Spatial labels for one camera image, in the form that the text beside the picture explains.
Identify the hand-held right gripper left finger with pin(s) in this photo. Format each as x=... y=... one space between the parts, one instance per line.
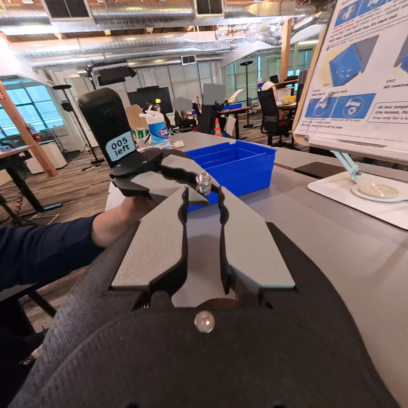
x=153 y=248

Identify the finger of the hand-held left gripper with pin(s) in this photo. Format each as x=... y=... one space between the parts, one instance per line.
x=165 y=185
x=185 y=169

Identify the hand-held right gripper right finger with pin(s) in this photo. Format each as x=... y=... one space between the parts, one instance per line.
x=251 y=251

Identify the silver hex nut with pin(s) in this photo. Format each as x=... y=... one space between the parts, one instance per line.
x=204 y=182

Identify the silver bolt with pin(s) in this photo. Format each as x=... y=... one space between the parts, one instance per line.
x=204 y=190

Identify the blue plastic bin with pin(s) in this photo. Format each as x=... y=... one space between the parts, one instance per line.
x=231 y=107
x=242 y=172

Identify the person's left forearm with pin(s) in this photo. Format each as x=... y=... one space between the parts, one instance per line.
x=47 y=251

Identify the person's left hand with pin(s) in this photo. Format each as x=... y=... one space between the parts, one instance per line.
x=118 y=223

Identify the wooden display board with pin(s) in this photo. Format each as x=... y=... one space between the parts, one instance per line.
x=134 y=118
x=301 y=105

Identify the black floor lamp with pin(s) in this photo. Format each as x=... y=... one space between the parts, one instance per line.
x=71 y=121
x=247 y=95

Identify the green white card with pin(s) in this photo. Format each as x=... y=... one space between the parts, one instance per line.
x=140 y=134

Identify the disinfectant wipes canister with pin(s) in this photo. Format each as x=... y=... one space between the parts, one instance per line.
x=157 y=132

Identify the black studio light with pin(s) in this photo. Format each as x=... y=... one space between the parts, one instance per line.
x=111 y=75

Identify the orange traffic cone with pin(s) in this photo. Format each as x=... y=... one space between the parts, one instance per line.
x=218 y=129

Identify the white cabinet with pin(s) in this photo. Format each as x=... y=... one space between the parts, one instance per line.
x=47 y=156

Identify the black office chair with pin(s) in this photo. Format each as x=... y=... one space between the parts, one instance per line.
x=269 y=108

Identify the white folding stand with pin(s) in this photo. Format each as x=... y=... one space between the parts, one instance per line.
x=334 y=188

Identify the black rectangular pad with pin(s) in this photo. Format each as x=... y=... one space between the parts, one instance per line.
x=318 y=170

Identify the ceiling air vent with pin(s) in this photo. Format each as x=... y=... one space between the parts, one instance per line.
x=67 y=8
x=208 y=6

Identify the yellow box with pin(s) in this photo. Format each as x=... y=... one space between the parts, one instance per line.
x=290 y=99

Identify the person's black chair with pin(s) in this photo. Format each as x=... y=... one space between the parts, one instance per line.
x=19 y=291

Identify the person's body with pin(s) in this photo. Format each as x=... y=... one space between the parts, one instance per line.
x=12 y=366

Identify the printed instruction sheet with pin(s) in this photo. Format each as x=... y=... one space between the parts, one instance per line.
x=350 y=79

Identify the large black wall screen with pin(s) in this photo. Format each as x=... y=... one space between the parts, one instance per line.
x=137 y=98

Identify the silver air duct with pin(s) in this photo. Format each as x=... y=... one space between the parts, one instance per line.
x=127 y=17
x=127 y=47

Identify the wooden post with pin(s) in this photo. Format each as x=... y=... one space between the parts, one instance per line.
x=286 y=47
x=28 y=137

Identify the wall air vent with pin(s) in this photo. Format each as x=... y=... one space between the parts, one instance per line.
x=188 y=60

